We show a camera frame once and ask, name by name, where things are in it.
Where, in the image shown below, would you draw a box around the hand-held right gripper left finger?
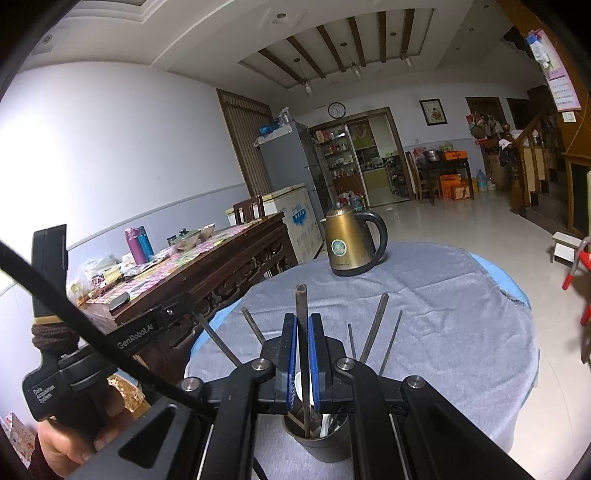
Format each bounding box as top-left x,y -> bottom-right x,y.
69,314 -> 298,480

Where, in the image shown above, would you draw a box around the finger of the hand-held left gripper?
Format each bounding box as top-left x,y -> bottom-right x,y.
108,293 -> 204,358

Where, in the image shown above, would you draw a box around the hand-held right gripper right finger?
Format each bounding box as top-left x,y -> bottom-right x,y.
309,314 -> 532,480

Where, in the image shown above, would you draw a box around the long dark chopstick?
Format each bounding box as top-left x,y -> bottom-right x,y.
295,283 -> 311,438

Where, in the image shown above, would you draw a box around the metal utensil holder cup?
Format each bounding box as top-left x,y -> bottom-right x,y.
283,408 -> 354,463

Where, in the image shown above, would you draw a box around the person's left hand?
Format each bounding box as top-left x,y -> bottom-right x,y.
36,388 -> 126,478

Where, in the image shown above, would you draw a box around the white plastic spoon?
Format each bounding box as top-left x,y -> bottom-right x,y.
295,369 -> 345,437

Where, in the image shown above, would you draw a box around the checkered patterned mat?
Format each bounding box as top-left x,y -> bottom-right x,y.
85,224 -> 259,305

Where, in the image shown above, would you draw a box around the gold patterned mat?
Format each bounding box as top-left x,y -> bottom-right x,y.
108,374 -> 151,414

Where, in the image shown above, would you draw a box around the purple water bottle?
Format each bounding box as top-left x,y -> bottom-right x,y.
124,227 -> 147,265

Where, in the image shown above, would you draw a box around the carved wooden sideboard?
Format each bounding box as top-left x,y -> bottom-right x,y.
74,211 -> 298,384

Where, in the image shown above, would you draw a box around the pot with glass lid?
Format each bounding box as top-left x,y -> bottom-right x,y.
167,227 -> 200,251

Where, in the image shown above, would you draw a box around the grey tablecloth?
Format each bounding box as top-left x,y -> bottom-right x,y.
185,242 -> 540,480

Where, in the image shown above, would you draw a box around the bronze electric kettle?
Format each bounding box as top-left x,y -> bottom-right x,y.
321,198 -> 389,278

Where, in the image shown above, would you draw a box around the white chest freezer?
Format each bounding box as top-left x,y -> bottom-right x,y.
225,183 -> 324,266

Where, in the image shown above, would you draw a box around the wooden chair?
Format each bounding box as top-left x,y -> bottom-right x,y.
233,196 -> 265,224

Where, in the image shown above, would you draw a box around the grey refrigerator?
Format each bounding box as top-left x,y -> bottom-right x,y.
255,121 -> 335,217

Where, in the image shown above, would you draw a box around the blue table cover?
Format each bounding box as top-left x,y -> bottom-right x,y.
187,256 -> 529,365

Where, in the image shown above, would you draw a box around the shelf cabinet with bottles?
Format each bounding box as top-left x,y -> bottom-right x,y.
308,122 -> 358,199

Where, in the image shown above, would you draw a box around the orange cardboard boxes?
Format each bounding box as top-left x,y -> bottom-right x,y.
438,174 -> 471,200

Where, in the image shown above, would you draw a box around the dark dining table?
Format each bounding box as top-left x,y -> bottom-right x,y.
406,150 -> 476,201

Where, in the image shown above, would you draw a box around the white step stool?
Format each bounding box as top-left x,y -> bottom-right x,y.
551,231 -> 583,264

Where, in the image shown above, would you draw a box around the framed picture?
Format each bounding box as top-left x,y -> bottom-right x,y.
419,99 -> 448,126

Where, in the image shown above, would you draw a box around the red child chair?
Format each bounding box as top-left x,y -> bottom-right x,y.
562,237 -> 591,326

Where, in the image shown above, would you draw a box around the wooden staircase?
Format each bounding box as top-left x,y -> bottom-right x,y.
501,102 -> 573,232

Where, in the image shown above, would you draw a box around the pink wall calendar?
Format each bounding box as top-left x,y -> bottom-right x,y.
526,28 -> 581,112

